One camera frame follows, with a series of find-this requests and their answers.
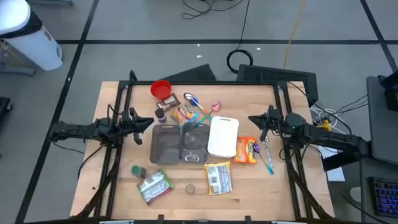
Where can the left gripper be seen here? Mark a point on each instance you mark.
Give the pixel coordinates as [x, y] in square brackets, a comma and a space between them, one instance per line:
[130, 121]

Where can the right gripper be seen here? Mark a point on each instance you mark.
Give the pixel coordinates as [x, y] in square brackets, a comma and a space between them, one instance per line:
[272, 123]

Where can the black-lid spice jar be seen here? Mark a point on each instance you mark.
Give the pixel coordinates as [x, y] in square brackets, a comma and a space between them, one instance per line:
[160, 115]

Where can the yellow red blue snack bag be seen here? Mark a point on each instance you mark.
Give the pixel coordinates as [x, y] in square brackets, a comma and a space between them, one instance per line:
[182, 115]

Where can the green and white snack packet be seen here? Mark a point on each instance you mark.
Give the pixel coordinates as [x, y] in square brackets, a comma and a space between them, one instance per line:
[155, 187]

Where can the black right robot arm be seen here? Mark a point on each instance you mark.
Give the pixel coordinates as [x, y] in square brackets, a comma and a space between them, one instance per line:
[326, 137]

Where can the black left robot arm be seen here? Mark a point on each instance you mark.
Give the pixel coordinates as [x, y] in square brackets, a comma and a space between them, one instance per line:
[93, 129]

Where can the orange ramen packet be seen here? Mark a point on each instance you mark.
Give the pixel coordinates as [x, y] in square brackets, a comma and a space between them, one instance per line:
[245, 151]

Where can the brown chocolate snack packet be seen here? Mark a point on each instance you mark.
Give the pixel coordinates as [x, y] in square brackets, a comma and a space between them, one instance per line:
[169, 102]

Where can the red plastic bowl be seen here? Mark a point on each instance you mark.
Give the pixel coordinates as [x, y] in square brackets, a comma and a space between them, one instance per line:
[161, 90]

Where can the black perforated case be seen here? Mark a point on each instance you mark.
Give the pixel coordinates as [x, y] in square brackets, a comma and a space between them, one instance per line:
[276, 77]

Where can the green-lid spice jar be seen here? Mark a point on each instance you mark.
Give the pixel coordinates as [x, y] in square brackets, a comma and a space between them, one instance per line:
[137, 171]

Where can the yellow ramen packet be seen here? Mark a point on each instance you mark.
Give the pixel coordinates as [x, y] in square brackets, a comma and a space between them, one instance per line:
[219, 179]

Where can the white paper sheet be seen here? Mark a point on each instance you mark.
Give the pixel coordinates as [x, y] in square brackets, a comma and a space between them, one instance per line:
[337, 175]

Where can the dark keyboard desk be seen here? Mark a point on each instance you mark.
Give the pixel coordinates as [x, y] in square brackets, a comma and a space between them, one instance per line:
[364, 174]

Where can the white computer mouse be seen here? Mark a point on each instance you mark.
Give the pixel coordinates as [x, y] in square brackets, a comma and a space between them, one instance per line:
[355, 194]

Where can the black box on grey desk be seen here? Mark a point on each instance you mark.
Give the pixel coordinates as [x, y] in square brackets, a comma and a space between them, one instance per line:
[392, 93]

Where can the white trash can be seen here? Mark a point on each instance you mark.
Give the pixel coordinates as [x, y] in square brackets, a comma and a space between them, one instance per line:
[31, 46]

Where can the backlit keyboard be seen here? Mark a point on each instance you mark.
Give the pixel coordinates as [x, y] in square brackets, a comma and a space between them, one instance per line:
[385, 197]

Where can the black aluminium frame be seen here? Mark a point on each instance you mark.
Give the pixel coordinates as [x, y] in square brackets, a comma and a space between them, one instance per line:
[140, 83]

